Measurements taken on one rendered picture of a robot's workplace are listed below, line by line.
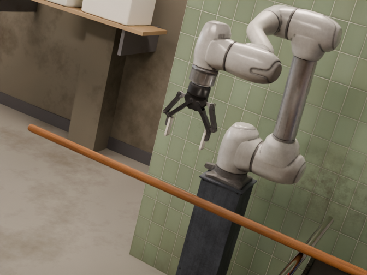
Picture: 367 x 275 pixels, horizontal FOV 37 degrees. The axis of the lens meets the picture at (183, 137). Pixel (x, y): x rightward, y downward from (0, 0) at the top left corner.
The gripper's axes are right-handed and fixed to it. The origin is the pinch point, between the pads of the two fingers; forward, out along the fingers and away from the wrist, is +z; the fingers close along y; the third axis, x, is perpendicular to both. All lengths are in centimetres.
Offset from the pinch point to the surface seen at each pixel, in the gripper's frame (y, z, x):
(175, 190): -5.7, 14.8, 9.5
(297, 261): -51, 16, 17
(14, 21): 307, 38, -272
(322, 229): -53, 15, -12
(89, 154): 30.2, 16.4, 7.7
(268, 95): 3, -4, -117
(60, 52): 246, 51, -272
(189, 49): 56, -13, -120
